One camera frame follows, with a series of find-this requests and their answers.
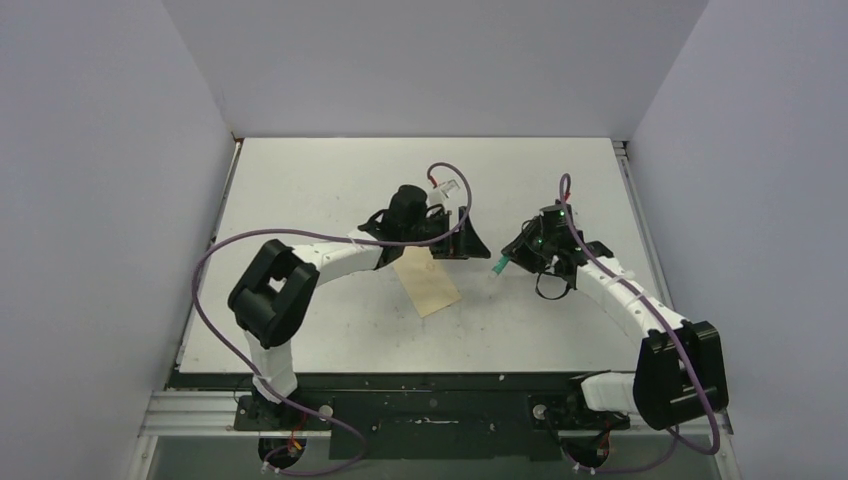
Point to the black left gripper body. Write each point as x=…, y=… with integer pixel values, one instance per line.
x=424, y=230

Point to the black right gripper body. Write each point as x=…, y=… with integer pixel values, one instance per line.
x=533, y=250

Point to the green white glue stick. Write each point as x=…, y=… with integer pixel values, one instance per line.
x=499, y=267

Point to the cream paper envelope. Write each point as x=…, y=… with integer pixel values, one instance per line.
x=425, y=281

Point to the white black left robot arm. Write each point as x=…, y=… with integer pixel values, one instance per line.
x=271, y=298

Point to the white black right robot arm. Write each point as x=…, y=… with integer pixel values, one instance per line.
x=679, y=374

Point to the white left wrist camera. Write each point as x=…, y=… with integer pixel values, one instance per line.
x=446, y=195

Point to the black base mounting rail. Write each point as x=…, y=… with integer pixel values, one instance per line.
x=351, y=420

